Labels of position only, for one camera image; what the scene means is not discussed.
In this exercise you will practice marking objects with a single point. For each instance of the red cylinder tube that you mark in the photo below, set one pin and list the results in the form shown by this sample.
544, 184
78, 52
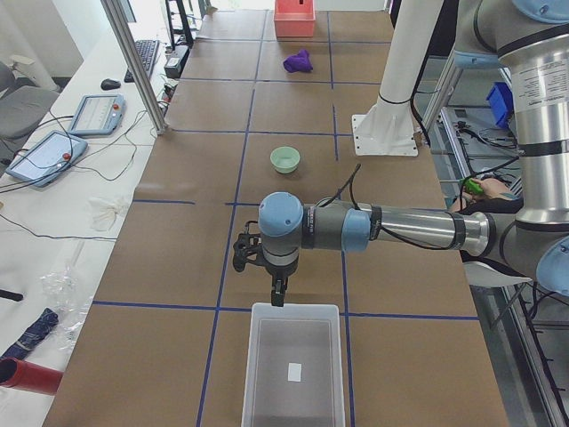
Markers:
26, 376

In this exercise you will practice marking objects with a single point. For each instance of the grey office chair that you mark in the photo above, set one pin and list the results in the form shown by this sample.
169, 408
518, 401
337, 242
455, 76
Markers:
22, 109

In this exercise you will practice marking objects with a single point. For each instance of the purple cloth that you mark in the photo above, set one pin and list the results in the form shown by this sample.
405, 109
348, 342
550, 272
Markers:
298, 62

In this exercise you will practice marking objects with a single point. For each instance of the clear plastic storage box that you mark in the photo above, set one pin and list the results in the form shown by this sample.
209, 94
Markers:
303, 333

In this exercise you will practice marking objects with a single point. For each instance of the far teach pendant tablet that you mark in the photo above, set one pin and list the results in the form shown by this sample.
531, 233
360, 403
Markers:
97, 115

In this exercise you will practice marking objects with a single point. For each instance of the teach pendant tablet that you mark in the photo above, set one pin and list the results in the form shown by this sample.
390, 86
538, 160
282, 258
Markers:
47, 159
97, 115

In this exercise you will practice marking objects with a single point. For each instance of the aluminium frame post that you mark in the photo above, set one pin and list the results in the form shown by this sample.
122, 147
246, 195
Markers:
118, 23

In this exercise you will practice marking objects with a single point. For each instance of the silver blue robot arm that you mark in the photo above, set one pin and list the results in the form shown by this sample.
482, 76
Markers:
530, 38

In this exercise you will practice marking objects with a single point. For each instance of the crumpled white tissue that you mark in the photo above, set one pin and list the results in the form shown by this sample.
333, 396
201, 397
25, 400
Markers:
104, 211

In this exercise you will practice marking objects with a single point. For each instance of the pink plastic bin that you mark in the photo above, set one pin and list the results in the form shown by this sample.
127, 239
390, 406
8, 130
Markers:
294, 18

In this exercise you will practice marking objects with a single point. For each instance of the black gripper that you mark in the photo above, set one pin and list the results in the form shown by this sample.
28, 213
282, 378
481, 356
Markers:
280, 270

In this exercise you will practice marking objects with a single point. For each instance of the mint green bowl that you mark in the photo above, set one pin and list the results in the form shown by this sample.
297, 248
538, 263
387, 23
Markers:
285, 159

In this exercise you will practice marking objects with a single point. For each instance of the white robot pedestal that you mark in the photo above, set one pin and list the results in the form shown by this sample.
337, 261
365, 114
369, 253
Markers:
387, 128

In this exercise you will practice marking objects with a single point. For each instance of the black keyboard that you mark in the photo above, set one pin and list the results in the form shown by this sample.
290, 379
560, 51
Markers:
148, 50

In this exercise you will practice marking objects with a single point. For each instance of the black box on desk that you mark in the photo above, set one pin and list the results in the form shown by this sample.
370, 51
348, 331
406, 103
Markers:
176, 61

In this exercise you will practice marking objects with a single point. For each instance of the clear plastic wrap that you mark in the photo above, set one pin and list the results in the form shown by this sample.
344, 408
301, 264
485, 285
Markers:
65, 296

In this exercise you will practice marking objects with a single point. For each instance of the near teach pendant tablet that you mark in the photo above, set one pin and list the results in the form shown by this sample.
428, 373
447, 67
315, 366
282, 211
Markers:
47, 159

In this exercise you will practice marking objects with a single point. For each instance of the white label in box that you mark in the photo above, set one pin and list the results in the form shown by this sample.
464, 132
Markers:
294, 372

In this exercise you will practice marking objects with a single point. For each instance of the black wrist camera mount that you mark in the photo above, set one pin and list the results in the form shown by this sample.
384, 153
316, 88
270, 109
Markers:
247, 249

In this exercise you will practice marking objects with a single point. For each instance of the green handheld tool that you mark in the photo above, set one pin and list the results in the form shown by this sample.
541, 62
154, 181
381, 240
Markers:
472, 187

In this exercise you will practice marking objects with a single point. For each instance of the black computer mouse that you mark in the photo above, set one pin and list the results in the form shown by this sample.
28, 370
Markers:
109, 84

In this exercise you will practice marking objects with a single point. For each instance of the blue storage bin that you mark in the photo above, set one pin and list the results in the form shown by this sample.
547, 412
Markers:
500, 100

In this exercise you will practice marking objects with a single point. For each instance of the person's hand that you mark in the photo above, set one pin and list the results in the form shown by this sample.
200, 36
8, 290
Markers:
493, 188

